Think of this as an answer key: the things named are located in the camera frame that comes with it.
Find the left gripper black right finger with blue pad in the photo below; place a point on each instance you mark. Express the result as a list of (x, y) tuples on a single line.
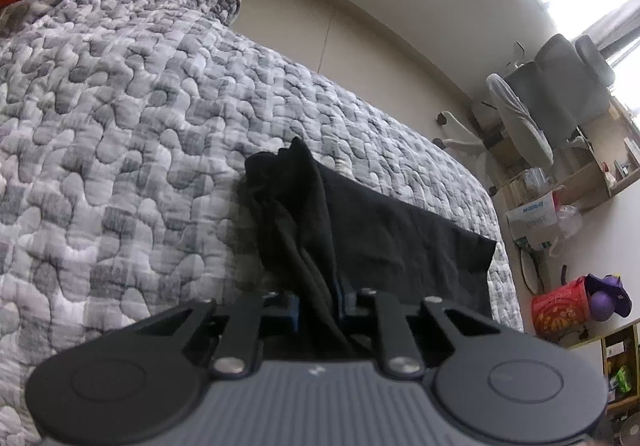
[(454, 374)]

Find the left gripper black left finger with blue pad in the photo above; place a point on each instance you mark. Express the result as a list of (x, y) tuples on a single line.
[(137, 382)]

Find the black garment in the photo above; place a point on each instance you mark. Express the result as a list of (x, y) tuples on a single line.
[(325, 237)]

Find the red patterned bag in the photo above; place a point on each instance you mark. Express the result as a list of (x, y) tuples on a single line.
[(561, 309)]

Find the purple plush toy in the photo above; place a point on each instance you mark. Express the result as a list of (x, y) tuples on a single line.
[(607, 296)]

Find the white cardboard box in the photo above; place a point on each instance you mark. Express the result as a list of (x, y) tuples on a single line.
[(534, 226)]

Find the clear plastic bag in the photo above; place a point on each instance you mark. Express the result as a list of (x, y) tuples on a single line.
[(569, 221)]

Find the wooden desk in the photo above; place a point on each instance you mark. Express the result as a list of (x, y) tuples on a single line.
[(601, 161)]

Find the grey checked quilt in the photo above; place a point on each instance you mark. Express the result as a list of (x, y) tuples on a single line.
[(125, 125)]

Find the grey office chair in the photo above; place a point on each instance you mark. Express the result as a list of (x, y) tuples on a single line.
[(541, 105)]

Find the grey curtain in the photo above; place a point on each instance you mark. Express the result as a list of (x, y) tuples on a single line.
[(616, 30)]

